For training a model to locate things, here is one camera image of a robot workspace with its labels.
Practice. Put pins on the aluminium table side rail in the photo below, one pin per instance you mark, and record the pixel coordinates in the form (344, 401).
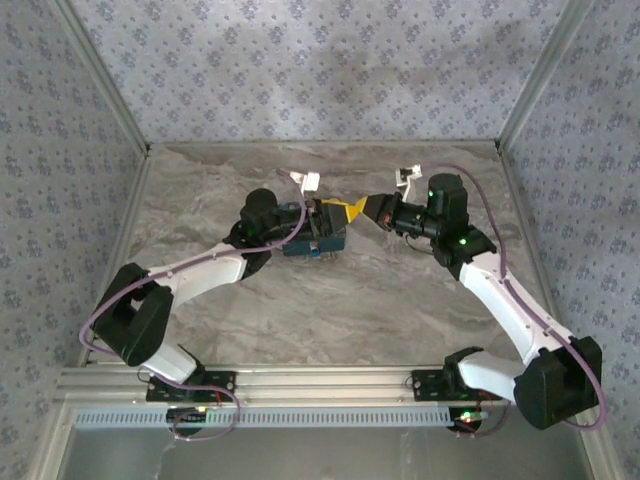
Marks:
(535, 250)
(117, 250)

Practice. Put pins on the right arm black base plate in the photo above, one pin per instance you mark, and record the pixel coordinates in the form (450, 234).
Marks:
(430, 385)

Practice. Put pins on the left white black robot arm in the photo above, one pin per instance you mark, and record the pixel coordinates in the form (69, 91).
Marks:
(210, 270)

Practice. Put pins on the aluminium mounting rail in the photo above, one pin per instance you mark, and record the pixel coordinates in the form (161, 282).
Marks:
(320, 382)

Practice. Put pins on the blue starry night box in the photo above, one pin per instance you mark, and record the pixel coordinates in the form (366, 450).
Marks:
(300, 248)

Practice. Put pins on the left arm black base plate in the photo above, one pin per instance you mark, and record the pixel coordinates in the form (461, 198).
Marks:
(220, 387)

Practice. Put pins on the aluminium frame post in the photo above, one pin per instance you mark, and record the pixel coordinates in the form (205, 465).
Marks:
(102, 80)
(542, 75)

